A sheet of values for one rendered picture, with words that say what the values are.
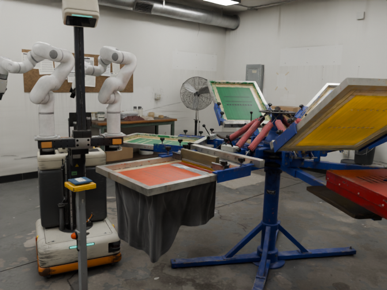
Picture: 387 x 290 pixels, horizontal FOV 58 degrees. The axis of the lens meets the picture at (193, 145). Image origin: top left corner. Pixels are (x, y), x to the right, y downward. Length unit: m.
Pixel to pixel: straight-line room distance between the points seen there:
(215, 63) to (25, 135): 4.08
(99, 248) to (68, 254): 0.24
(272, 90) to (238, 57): 1.13
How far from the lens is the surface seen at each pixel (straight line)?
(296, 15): 6.90
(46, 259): 2.94
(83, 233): 2.12
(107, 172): 2.10
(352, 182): 1.70
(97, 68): 2.68
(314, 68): 6.56
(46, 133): 2.44
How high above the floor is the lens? 1.52
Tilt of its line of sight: 10 degrees down
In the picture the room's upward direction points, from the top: 2 degrees clockwise
